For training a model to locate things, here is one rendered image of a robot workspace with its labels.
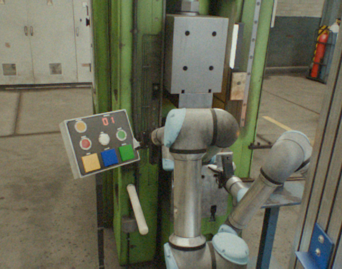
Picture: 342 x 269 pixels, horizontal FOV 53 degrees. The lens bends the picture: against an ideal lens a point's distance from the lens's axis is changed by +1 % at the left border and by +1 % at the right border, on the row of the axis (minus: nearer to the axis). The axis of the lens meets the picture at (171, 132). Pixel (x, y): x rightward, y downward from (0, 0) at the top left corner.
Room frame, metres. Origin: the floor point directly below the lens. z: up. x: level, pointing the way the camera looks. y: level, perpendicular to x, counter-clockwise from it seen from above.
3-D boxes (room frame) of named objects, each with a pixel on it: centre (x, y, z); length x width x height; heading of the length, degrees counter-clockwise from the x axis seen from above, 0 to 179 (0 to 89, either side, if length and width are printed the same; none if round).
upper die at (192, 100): (2.06, -0.07, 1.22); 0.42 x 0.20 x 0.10; 16
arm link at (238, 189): (1.28, -0.32, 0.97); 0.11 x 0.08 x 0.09; 16
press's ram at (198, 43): (2.07, -0.11, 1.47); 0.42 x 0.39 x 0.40; 16
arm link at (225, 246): (0.88, -0.20, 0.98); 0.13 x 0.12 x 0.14; 100
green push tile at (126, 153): (1.59, 0.23, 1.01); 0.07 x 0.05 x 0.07; 131
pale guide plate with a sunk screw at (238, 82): (2.07, -0.39, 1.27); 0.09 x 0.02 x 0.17; 106
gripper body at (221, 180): (1.44, -0.28, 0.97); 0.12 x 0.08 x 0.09; 16
